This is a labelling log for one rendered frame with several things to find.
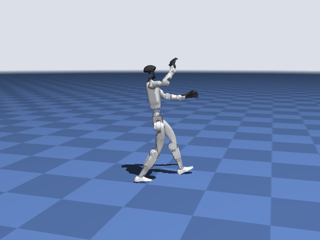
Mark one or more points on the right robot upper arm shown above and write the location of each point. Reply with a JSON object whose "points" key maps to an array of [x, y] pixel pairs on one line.
{"points": [[156, 84]]}

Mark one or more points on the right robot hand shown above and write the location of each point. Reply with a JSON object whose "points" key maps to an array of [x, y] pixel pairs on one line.
{"points": [[172, 62]]}

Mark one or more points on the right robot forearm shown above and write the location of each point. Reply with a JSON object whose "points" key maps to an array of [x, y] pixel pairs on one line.
{"points": [[170, 74]]}

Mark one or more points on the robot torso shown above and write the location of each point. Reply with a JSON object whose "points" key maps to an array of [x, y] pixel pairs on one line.
{"points": [[154, 99]]}

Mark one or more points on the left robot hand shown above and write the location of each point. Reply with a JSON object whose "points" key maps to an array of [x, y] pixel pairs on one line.
{"points": [[191, 94]]}

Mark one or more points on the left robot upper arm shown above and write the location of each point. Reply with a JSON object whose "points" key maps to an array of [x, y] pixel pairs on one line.
{"points": [[166, 96]]}

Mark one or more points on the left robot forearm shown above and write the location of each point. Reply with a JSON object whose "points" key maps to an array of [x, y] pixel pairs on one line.
{"points": [[177, 97]]}

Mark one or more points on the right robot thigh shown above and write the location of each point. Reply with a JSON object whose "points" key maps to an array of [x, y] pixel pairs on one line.
{"points": [[159, 137]]}

